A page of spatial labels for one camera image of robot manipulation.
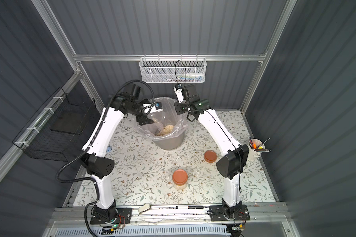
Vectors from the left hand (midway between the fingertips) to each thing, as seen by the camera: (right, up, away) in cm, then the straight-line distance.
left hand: (151, 112), depth 79 cm
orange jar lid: (+35, -27, +16) cm, 47 cm away
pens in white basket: (+19, +24, +15) cm, 34 cm away
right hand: (+16, +5, +2) cm, 17 cm away
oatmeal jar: (+1, -7, +14) cm, 16 cm away
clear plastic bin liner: (+6, -5, +24) cm, 26 cm away
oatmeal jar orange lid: (+16, -34, -2) cm, 38 cm away
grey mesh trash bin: (+7, -18, +14) cm, 24 cm away
